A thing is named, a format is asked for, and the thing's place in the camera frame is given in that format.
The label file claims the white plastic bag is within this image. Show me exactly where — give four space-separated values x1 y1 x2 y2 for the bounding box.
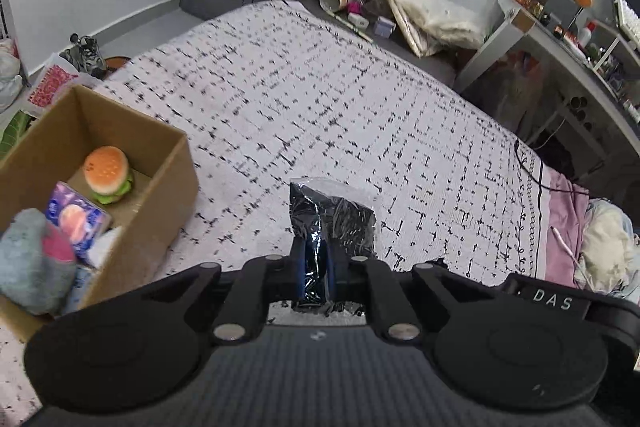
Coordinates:
0 39 25 112

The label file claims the burger plush toy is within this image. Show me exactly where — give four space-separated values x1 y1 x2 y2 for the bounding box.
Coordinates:
82 146 135 206

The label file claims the white desk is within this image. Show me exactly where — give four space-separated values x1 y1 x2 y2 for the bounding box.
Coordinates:
452 0 640 158

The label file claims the black and white patterned blanket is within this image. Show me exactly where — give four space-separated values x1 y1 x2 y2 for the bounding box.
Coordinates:
0 0 551 427

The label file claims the black cable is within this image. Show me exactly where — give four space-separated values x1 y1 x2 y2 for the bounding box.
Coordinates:
514 139 591 192

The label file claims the grey sneaker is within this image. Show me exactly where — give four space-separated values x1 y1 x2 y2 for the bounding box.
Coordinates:
60 34 108 80

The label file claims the grey and pink plush toy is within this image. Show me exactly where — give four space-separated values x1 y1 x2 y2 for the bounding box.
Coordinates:
0 207 78 317

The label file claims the white keyboard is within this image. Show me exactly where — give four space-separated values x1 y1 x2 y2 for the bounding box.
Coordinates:
614 0 640 42

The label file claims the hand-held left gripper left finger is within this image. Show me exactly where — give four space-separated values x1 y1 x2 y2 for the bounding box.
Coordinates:
170 239 306 344

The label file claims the white cable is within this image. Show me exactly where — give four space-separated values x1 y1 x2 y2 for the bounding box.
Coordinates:
550 226 588 273

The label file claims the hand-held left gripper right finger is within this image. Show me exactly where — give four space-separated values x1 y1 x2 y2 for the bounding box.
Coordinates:
325 247 481 344

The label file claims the black item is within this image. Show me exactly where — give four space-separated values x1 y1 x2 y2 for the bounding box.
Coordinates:
289 177 382 315

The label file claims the pink bed sheet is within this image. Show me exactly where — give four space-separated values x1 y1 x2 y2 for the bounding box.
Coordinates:
542 167 591 280

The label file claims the white bag with red print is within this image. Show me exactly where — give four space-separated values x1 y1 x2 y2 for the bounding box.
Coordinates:
25 53 101 120

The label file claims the white bottle with red cap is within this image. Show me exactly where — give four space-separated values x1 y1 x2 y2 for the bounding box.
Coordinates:
577 21 598 50

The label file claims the brown cardboard box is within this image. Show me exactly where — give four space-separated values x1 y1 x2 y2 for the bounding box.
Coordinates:
0 84 201 343

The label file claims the pale blue packet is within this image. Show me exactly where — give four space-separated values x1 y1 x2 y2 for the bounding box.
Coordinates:
62 264 103 313

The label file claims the crumpled white quilt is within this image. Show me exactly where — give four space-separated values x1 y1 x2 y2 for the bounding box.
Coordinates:
572 199 640 303

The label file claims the green leaf cartoon rug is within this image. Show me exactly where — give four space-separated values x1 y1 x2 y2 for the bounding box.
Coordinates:
0 109 33 160

